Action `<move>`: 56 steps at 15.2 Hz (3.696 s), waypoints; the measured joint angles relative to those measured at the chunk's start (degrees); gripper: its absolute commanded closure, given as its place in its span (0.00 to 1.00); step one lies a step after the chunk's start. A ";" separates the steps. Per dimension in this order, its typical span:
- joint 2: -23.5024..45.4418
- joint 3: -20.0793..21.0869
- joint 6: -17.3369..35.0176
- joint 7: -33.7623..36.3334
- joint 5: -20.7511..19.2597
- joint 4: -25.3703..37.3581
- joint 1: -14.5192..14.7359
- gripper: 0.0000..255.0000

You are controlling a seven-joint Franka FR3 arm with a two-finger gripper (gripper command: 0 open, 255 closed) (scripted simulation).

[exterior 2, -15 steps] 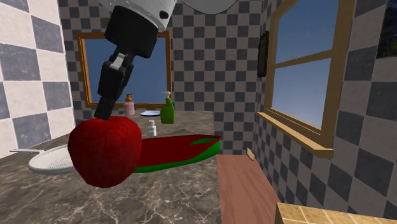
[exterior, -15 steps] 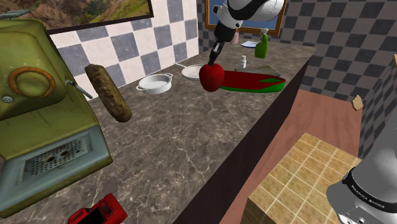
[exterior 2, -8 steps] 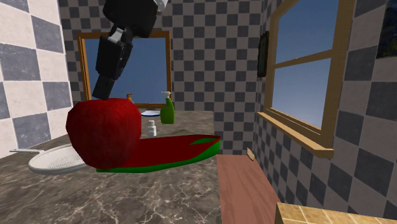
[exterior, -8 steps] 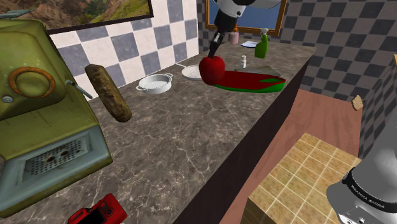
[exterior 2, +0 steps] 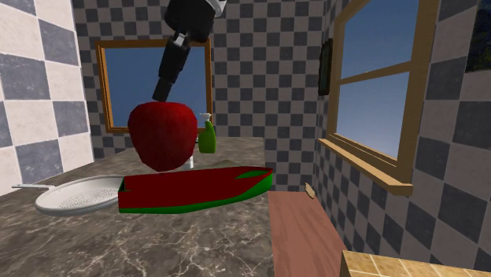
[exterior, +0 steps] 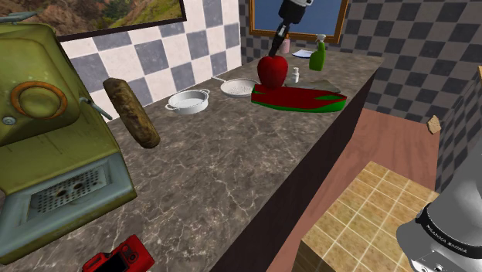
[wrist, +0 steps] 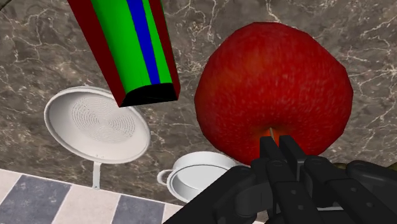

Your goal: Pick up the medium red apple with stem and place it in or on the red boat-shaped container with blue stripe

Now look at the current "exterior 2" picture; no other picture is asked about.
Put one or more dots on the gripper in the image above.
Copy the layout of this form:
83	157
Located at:
190	17

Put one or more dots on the white strainer pan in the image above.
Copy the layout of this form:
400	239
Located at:
78	195

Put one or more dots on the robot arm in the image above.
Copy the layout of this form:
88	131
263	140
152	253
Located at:
217	5

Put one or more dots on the dark framed wall picture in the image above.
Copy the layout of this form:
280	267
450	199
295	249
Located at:
325	67

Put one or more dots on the large wooden framed window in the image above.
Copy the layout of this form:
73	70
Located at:
378	80

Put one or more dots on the green spray bottle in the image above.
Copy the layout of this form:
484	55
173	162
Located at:
207	140

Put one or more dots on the small tan chunk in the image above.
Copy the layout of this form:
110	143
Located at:
310	190

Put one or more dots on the red and green watermelon slice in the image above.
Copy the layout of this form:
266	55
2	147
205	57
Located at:
191	190

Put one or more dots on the red apple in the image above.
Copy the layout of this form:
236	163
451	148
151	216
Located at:
163	134

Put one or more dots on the dark starry wall picture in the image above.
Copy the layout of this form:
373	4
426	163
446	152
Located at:
479	36

